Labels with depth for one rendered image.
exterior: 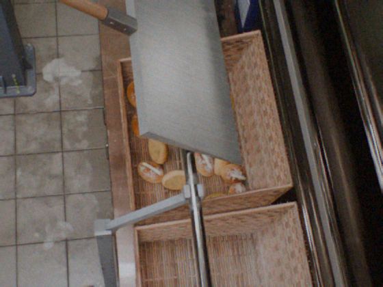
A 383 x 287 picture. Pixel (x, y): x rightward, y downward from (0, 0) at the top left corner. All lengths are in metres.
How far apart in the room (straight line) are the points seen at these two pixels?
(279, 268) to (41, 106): 1.43
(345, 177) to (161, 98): 0.48
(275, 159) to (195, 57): 0.46
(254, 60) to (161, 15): 0.55
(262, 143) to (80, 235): 0.98
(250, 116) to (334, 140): 0.82
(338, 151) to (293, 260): 0.62
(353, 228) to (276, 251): 0.71
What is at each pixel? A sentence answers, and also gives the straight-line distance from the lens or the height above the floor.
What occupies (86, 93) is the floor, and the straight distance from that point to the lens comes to 2.90.
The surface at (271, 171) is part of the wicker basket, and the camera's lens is 1.95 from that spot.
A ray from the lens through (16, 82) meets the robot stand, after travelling 2.86.
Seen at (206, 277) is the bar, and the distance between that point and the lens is 1.39.
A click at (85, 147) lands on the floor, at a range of 2.77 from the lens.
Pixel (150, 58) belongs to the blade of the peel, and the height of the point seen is 1.25.
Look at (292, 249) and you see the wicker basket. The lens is 1.86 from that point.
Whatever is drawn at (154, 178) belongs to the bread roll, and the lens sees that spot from 2.04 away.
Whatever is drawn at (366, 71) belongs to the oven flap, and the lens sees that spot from 1.32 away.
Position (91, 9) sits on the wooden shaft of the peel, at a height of 1.40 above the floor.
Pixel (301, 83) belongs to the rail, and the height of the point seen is 1.43.
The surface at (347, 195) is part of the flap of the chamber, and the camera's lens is 1.27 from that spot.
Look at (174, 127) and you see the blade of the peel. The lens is 1.47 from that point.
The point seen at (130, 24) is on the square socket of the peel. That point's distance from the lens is 1.47.
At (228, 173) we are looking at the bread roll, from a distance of 2.03.
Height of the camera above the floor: 2.53
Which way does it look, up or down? 65 degrees down
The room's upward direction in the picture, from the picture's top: 11 degrees clockwise
